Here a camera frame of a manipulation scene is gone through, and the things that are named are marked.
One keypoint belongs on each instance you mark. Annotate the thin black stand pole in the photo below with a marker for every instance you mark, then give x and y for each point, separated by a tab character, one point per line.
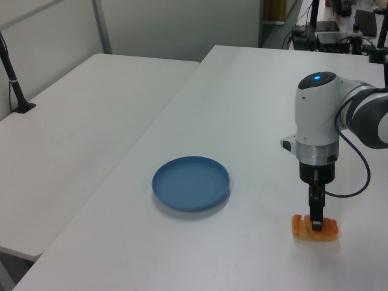
313	15

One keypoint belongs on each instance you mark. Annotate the emergency stop button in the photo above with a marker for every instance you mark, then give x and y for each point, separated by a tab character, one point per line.
356	38

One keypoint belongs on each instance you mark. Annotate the black keyboard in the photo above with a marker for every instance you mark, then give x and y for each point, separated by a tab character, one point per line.
366	22

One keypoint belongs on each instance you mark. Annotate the black electronics box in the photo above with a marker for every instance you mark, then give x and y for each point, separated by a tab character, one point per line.
301	38

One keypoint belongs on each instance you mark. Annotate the orange bread roll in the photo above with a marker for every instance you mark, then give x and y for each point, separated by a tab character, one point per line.
300	227

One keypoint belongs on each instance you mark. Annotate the blue round plate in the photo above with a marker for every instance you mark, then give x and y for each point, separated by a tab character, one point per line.
191	183

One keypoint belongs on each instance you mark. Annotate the black camera stand pole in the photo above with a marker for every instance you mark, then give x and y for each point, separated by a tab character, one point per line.
12	82

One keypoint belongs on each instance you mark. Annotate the white side table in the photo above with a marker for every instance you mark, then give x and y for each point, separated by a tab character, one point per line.
75	121

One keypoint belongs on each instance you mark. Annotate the black flat tablet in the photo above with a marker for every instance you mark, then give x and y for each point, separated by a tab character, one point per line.
328	26

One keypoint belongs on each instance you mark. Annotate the grey control box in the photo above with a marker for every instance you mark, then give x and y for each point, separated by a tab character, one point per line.
335	41

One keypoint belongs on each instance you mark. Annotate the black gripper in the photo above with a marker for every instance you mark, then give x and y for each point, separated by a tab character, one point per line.
324	172

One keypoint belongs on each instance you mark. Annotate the black clamp stand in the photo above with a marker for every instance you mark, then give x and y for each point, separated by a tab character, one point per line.
379	48

